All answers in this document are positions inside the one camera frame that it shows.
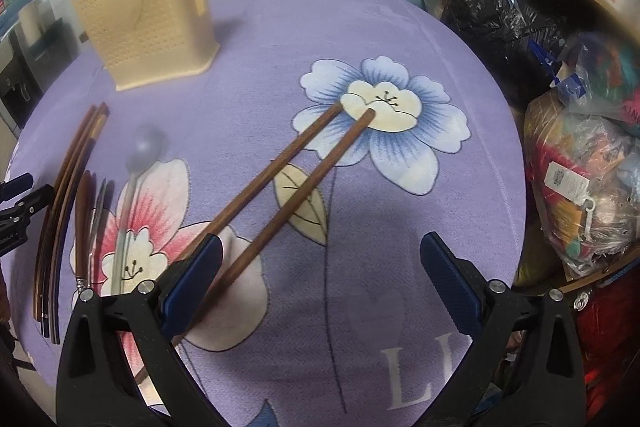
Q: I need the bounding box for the purple floral tablecloth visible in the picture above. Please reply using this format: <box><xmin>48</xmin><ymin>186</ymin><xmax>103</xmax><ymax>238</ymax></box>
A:
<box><xmin>9</xmin><ymin>0</ymin><xmax>525</xmax><ymax>426</ymax></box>

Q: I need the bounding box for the water dispenser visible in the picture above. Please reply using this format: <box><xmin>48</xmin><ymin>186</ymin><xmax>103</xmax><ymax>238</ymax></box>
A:
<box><xmin>1</xmin><ymin>25</ymin><xmax>42</xmax><ymax>130</ymax></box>

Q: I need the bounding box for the brown wooden chopstick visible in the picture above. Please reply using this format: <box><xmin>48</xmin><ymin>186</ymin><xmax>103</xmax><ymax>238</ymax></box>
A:
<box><xmin>169</xmin><ymin>108</ymin><xmax>376</xmax><ymax>347</ymax></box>
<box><xmin>38</xmin><ymin>103</ymin><xmax>110</xmax><ymax>345</ymax></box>
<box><xmin>177</xmin><ymin>102</ymin><xmax>343</xmax><ymax>261</ymax></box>
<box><xmin>32</xmin><ymin>105</ymin><xmax>98</xmax><ymax>322</ymax></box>

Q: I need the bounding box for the black plastic bag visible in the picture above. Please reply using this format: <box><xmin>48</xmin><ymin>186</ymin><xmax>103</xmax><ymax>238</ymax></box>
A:
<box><xmin>440</xmin><ymin>0</ymin><xmax>568</xmax><ymax>108</ymax></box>

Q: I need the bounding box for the grey plastic spoon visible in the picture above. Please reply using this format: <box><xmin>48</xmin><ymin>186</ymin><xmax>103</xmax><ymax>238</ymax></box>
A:
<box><xmin>111</xmin><ymin>126</ymin><xmax>164</xmax><ymax>295</ymax></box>

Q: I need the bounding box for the wooden handled metal spoon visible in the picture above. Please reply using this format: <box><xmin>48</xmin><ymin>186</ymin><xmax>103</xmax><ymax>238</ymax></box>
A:
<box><xmin>75</xmin><ymin>170</ymin><xmax>96</xmax><ymax>293</ymax></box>

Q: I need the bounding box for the clear bag of colourful items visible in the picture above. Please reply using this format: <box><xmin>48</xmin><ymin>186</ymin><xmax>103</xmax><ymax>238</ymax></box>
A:
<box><xmin>524</xmin><ymin>32</ymin><xmax>639</xmax><ymax>277</ymax></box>

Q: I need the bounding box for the cream plastic cutlery holder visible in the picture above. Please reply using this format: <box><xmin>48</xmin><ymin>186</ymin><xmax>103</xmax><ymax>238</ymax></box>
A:
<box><xmin>72</xmin><ymin>0</ymin><xmax>219</xmax><ymax>91</ymax></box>

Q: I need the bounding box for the black chopstick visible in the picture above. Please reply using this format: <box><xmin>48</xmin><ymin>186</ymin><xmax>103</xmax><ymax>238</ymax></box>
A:
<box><xmin>46</xmin><ymin>107</ymin><xmax>108</xmax><ymax>345</ymax></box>

